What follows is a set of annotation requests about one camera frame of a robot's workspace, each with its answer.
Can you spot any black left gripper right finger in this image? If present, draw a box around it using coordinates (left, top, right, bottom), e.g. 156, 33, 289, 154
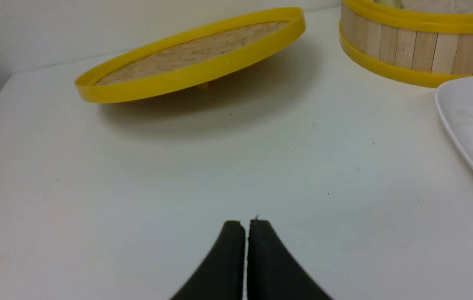
247, 220, 331, 300

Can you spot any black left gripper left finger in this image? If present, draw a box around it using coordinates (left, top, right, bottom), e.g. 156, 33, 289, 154
172, 220, 246, 300

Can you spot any yellow rimmed bamboo steamer lid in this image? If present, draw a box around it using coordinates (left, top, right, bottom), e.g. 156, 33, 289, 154
75, 6, 306, 104

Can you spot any yellow rimmed bamboo steamer basket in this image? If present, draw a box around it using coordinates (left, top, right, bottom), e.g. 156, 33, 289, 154
339, 0, 473, 88

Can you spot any white steamer liner cloth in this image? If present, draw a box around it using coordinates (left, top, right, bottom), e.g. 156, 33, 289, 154
374, 0, 473, 15

